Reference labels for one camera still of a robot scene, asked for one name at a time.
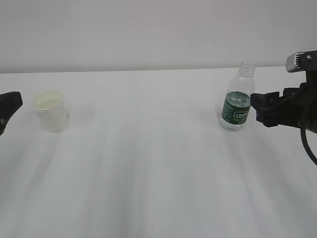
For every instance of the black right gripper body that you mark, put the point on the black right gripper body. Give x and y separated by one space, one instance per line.
298 106

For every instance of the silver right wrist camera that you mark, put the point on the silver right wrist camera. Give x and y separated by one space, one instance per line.
302 61

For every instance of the white paper cup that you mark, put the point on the white paper cup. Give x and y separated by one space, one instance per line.
50 109

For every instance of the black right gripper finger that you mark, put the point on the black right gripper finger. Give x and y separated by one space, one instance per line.
267 107

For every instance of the clear water bottle green label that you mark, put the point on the clear water bottle green label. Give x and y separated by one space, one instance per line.
237 100

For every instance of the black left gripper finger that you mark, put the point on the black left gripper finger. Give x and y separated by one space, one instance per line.
10 102

